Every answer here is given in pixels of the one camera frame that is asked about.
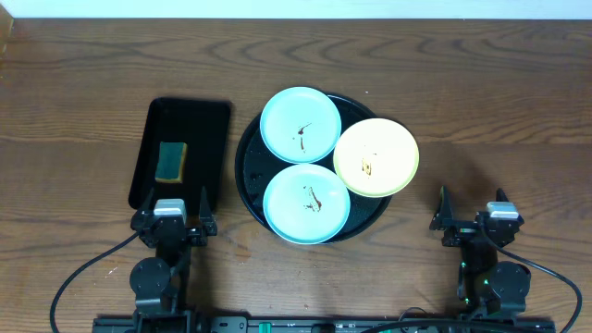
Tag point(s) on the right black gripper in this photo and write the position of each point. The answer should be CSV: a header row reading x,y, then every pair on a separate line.
x,y
442,219

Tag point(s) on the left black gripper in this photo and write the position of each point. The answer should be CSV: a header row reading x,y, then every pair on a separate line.
x,y
171,229

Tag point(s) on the light blue plate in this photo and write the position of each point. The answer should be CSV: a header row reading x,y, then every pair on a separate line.
x,y
306,204
300,125

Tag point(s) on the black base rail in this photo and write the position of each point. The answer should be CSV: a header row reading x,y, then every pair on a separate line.
x,y
238,324

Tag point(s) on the rectangular black tray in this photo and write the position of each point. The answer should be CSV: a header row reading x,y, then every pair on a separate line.
x,y
203,126

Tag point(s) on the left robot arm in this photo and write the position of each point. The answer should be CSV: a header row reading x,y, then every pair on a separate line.
x,y
160,282

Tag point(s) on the green yellow sponge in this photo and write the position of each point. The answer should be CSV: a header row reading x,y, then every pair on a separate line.
x,y
171,162

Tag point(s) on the yellow plate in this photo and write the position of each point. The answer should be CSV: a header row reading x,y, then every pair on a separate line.
x,y
376,157

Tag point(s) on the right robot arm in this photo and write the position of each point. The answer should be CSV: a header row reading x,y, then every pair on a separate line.
x,y
492,289

